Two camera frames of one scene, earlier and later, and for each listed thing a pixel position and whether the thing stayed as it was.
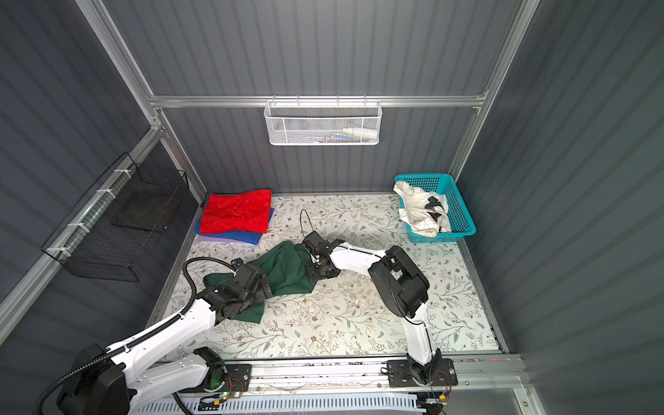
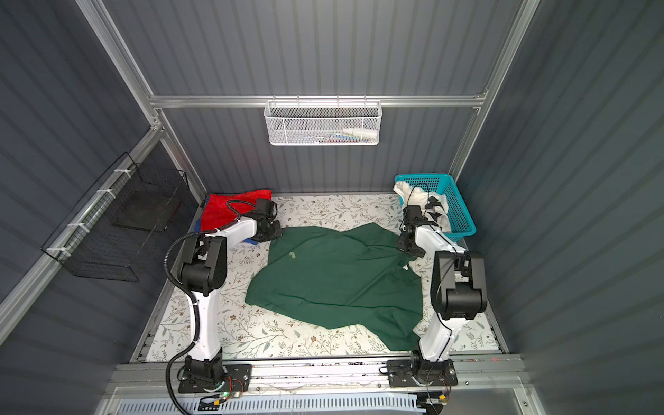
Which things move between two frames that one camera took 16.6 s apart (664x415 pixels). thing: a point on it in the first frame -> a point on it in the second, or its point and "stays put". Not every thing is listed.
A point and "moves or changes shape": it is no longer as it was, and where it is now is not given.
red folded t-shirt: (247, 210) stays put
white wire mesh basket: (322, 123) stays put
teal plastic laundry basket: (461, 220) stays put
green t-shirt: (286, 269) moves or changes shape
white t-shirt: (424, 211) stays put
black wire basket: (106, 233) stays put
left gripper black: (262, 294) -> (276, 232)
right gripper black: (314, 276) -> (402, 245)
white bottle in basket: (361, 132) stays put
